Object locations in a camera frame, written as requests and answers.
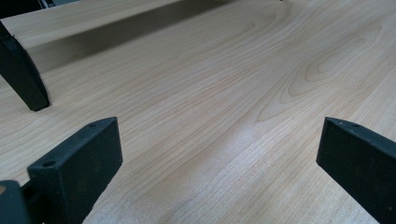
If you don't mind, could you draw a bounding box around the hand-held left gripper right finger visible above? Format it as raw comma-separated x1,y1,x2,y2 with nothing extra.
316,116,396,224

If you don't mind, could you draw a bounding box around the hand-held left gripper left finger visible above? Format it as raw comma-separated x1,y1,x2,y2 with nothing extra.
22,116,123,224

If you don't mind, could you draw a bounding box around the black stand leg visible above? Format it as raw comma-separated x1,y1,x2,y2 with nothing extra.
0,21,51,113

